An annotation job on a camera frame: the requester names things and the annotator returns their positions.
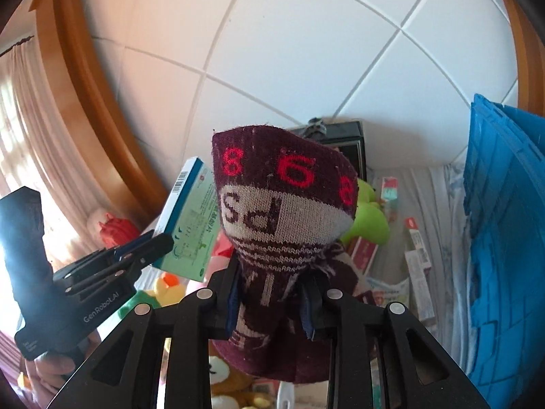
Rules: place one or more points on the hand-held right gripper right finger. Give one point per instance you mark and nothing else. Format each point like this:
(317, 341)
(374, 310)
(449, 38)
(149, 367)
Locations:
(313, 319)

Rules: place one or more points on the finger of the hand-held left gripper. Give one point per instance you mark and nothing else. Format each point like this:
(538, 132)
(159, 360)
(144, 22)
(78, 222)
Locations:
(157, 247)
(140, 240)

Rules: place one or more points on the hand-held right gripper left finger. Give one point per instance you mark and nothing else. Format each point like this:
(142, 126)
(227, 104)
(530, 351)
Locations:
(221, 306)

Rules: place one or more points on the green white medicine box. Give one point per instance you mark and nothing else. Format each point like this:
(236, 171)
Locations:
(191, 221)

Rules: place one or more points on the brown bear plush toy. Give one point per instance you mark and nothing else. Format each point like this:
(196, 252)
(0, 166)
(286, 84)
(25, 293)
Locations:
(238, 385)

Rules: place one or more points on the maroon patterned sock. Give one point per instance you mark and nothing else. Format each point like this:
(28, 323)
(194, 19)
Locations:
(276, 230)

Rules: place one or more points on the person's left hand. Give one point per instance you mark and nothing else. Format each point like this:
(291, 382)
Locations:
(47, 370)

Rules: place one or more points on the red handbag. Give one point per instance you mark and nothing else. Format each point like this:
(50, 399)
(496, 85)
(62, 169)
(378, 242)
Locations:
(117, 232)

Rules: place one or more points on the yellow duck plush toy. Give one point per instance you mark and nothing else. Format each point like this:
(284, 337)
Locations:
(168, 294)

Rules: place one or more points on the pale pink bag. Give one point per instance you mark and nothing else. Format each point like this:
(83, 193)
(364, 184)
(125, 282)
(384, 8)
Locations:
(94, 221)

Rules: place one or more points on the red white flat box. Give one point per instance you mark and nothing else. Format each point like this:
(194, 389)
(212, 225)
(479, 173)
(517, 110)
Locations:
(362, 255)

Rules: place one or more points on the lime green plush toy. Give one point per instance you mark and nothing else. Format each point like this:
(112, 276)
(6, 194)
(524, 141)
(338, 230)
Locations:
(368, 221)

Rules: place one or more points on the white red narrow carton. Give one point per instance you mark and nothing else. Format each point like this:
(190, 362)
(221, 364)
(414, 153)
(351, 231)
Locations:
(423, 298)
(417, 243)

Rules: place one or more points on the beige curtain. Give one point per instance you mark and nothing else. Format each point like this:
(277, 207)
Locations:
(38, 128)

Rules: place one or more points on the red teal toothbrush pack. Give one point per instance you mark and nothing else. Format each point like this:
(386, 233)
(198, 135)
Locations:
(389, 198)

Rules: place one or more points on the blue plastic crate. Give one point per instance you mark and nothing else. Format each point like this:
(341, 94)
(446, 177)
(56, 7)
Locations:
(502, 243)

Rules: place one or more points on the wooden window frame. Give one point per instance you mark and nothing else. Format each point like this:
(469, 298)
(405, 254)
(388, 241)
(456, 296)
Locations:
(93, 93)

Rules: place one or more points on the black picture frame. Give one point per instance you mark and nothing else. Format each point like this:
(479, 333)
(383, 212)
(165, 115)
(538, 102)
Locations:
(340, 136)

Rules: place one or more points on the wooden door frame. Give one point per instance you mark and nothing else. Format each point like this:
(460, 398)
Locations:
(528, 51)

